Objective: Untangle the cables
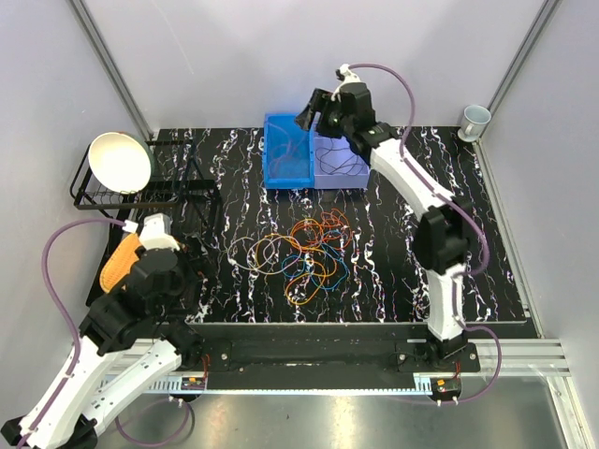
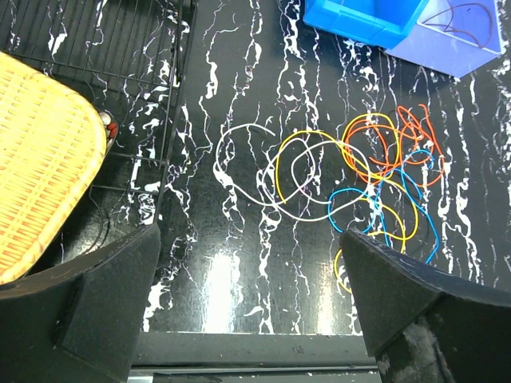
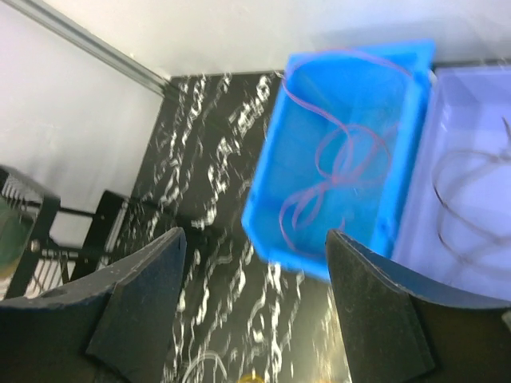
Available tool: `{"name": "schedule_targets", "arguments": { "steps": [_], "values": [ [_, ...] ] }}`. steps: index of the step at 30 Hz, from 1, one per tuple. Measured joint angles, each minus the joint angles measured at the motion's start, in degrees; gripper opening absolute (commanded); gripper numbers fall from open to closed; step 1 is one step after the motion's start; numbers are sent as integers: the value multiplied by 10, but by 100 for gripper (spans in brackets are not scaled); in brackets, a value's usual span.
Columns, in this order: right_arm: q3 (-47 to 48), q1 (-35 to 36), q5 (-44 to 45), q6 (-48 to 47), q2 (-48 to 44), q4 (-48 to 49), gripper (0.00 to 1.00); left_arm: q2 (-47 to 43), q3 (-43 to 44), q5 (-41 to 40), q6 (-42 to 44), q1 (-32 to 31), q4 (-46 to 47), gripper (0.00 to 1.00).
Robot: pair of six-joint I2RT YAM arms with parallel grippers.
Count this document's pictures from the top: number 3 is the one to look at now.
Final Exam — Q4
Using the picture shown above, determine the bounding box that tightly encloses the left aluminium frame post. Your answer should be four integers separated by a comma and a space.
4, 0, 168, 97

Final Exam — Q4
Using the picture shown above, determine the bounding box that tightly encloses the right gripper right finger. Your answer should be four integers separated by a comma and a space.
326, 230, 510, 382

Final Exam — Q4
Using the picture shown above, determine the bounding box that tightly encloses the pink thin cable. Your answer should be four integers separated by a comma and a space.
277, 46, 414, 256

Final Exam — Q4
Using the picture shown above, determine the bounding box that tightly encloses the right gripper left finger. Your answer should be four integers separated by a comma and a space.
1, 227, 187, 382

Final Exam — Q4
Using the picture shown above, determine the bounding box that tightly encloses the lavender plastic bin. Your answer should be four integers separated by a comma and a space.
392, 66, 510, 300

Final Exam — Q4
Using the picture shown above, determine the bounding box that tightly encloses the blue plastic bin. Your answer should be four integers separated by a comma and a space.
242, 39, 435, 280

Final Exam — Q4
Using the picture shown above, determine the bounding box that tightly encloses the black wire dish rack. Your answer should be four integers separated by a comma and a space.
1, 165, 128, 299

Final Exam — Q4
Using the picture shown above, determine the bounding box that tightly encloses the black thin cable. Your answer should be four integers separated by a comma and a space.
431, 115, 511, 264

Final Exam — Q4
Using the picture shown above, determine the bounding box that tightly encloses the white thin cable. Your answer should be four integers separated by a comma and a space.
181, 349, 228, 383

